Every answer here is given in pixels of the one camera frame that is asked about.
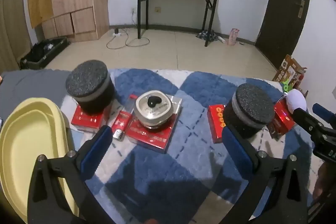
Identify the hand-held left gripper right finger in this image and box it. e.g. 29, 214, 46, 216
222, 126, 309, 224

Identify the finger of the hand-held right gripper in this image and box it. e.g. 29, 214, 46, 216
312, 103, 336, 128
292, 108, 324, 133

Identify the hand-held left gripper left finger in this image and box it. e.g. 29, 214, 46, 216
28, 125, 114, 224

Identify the white plush ball keychain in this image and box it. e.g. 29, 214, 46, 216
276, 90, 307, 112

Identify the dark red cigarette box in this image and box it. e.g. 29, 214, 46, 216
268, 101, 299, 139

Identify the small red cigarette pack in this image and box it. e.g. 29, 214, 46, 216
112, 111, 132, 141

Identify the black foam cylinder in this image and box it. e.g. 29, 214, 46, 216
65, 61, 115, 114
223, 83, 276, 139

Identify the silver square jar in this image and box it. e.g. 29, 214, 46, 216
135, 91, 173, 129

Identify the pale yellow plastic basin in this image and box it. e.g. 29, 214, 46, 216
0, 97, 80, 217

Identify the person's right hand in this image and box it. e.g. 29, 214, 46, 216
313, 161, 336, 203

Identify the printed cardboard box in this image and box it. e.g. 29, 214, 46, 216
272, 54, 308, 88

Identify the blue and white plush blanket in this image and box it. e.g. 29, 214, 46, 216
60, 68, 316, 224

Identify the grey bed sheet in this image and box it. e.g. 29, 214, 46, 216
0, 69, 77, 121

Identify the pink packet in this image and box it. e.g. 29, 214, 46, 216
226, 28, 240, 46

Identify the dark brown door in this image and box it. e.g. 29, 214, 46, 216
255, 0, 312, 69

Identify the black case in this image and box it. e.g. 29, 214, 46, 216
20, 37, 71, 69

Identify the dark clothes pile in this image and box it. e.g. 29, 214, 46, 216
196, 30, 218, 42

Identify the beige curtain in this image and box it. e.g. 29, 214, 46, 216
0, 0, 30, 73

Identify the brass door handle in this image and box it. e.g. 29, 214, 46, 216
294, 0, 306, 19

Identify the power strip with cables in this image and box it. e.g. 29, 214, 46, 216
106, 27, 151, 50

